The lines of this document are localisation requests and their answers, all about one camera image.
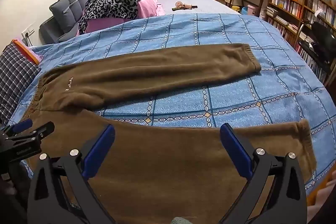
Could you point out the grey tufted headboard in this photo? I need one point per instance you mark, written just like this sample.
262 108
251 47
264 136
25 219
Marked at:
68 1

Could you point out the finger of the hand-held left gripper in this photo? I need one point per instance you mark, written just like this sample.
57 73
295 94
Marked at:
22 126
43 130

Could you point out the wooden bed frame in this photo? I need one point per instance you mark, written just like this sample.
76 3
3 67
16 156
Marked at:
315 187

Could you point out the white bedsheet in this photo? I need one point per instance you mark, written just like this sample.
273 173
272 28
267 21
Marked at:
210 5

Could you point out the pink bin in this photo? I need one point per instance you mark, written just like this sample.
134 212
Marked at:
252 10

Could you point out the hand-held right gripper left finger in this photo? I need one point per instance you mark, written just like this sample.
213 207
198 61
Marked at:
98 153

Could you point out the blue patterned blanket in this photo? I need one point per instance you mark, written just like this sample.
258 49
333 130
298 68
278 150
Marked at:
236 98

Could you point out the small round pink object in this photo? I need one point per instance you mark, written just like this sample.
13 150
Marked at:
180 4

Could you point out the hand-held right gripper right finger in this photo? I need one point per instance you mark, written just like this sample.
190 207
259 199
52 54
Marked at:
236 150

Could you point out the pink cloth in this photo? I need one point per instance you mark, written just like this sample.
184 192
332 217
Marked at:
149 8

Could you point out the black chair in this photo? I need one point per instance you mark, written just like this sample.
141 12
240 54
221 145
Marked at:
323 32

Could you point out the blue bucket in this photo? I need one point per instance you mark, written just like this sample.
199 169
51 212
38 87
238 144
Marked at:
244 9

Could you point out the brown fleece pants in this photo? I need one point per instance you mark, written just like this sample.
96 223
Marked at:
157 66

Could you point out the leopard print cloth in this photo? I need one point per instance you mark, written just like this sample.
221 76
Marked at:
115 3

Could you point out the dark plaid pillow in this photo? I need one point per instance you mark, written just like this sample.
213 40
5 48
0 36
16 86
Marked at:
15 74

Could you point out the white wall socket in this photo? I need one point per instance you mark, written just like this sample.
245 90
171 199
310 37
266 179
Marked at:
28 33

